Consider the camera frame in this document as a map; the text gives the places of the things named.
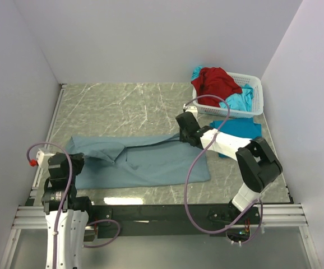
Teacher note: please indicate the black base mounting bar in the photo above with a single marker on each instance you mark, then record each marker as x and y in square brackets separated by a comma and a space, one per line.
[155, 220]

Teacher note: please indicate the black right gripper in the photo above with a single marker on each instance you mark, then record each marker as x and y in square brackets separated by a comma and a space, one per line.
[183, 135]

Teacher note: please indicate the red t shirt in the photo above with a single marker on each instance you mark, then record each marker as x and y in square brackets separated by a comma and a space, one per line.
[215, 81]

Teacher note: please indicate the light turquoise t shirt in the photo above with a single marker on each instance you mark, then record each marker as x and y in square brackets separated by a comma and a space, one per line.
[240, 102]

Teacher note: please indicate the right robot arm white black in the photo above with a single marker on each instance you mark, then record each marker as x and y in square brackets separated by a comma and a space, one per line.
[257, 162]

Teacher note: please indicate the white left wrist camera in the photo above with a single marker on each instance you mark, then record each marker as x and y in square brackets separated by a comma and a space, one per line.
[41, 160]

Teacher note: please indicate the folded teal t shirt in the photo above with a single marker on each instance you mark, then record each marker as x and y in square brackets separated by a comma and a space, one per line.
[241, 127]

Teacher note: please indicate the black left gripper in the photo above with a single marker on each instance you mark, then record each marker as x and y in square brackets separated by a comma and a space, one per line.
[76, 159]

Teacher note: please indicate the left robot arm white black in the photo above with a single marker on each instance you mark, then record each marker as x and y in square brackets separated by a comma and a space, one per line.
[66, 214]

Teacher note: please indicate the white plastic laundry basket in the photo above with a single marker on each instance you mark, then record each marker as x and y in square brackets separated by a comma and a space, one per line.
[241, 80]

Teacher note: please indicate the grey blue t shirt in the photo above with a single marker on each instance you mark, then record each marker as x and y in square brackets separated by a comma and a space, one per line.
[126, 162]

